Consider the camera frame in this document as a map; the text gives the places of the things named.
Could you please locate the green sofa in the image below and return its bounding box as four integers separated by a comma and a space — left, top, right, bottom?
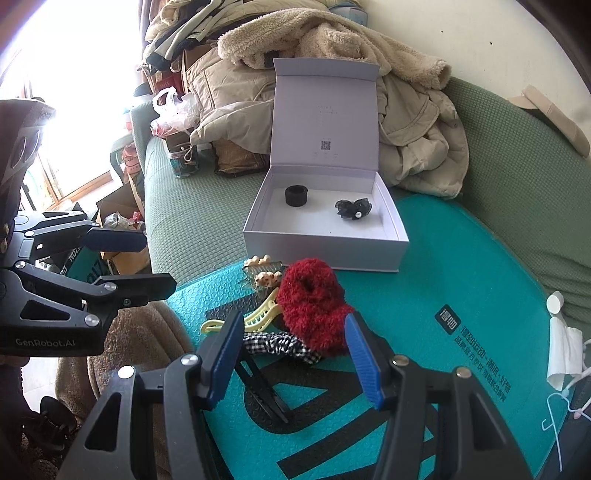
131, 76, 591, 333

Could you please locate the yellow hair claw clip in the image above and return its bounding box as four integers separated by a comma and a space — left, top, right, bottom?
200, 287, 282, 335

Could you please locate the white tissue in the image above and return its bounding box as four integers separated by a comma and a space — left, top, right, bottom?
546, 292, 585, 391

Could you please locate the gold beaded hair comb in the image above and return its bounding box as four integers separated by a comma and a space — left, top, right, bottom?
243, 254, 284, 289

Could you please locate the white hinged-lid gift box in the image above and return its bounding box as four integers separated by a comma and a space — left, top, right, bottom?
243, 58, 410, 273

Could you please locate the red fluffy scrunchie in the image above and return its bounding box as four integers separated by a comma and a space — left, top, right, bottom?
276, 258, 356, 356

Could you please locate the brown fuzzy blanket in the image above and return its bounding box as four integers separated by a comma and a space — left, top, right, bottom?
55, 300, 204, 480

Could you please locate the black bow hair clip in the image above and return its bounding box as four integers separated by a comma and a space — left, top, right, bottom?
335, 198, 374, 221

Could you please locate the open cardboard box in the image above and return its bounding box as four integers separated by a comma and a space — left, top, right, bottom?
96, 185, 151, 275

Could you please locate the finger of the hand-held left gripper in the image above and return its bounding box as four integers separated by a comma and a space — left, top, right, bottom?
14, 210, 147, 253
14, 261, 177, 325

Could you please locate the clear plastic bag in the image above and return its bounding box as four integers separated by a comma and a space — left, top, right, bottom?
151, 87, 204, 138

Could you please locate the black alligator hair clip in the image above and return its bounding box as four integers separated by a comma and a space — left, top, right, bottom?
235, 351, 295, 424

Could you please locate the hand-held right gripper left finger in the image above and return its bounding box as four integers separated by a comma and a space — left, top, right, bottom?
60, 310, 247, 480

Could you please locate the white and navy garment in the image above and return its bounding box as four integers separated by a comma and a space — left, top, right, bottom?
141, 0, 222, 70

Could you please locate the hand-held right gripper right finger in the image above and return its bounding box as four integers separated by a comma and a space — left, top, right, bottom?
344, 311, 548, 480

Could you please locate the beige padded coat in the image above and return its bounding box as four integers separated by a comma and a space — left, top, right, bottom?
182, 46, 469, 199

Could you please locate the black-and-white checkered scrunchie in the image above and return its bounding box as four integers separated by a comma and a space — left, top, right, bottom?
242, 330, 324, 367

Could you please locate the brown cloth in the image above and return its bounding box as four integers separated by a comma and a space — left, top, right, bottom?
215, 138, 271, 175

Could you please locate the light blue box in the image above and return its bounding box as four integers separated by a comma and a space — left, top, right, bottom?
330, 0, 370, 26

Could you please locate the white clothes hanger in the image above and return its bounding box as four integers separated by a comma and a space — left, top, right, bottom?
541, 342, 591, 467

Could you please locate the beige fleece jacket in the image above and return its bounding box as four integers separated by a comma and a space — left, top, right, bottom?
217, 9, 453, 88

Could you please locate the teal printed mat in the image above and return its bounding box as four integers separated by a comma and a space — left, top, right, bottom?
166, 191, 583, 480

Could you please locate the black elastic hair tie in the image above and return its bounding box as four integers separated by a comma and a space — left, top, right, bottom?
285, 185, 311, 207

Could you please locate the glass jar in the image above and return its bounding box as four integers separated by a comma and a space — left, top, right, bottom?
166, 134, 199, 180

